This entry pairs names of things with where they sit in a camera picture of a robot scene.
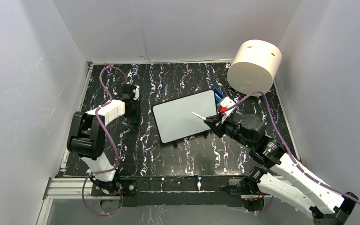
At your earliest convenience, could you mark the aluminium frame rail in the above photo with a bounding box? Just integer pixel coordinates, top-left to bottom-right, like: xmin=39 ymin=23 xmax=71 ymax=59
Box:
xmin=37 ymin=175 xmax=323 ymax=225

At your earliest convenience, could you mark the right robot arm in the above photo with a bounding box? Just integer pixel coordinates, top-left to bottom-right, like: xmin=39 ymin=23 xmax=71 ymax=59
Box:
xmin=203 ymin=114 xmax=356 ymax=225

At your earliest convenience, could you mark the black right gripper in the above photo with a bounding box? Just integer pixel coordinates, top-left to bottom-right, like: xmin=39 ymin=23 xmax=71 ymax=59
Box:
xmin=203 ymin=112 xmax=254 ymax=149

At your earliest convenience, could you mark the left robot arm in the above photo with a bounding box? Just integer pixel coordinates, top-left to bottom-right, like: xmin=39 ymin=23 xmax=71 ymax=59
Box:
xmin=67 ymin=84 xmax=140 ymax=195

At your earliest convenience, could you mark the cream cylindrical container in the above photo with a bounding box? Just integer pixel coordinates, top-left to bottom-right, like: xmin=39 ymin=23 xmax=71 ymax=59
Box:
xmin=227 ymin=39 xmax=282 ymax=97

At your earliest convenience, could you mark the white marker pen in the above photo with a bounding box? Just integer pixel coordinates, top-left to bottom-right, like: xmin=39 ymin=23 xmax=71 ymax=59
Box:
xmin=192 ymin=112 xmax=206 ymax=120

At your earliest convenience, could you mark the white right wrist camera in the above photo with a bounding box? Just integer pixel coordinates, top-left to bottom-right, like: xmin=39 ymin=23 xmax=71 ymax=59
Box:
xmin=217 ymin=97 xmax=236 ymax=123

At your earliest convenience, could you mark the white whiteboard black frame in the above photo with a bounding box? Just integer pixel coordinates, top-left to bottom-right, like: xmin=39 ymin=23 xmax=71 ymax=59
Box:
xmin=151 ymin=90 xmax=217 ymax=144

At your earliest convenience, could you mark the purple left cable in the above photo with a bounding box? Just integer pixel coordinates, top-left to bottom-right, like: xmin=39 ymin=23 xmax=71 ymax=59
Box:
xmin=81 ymin=66 xmax=129 ymax=217

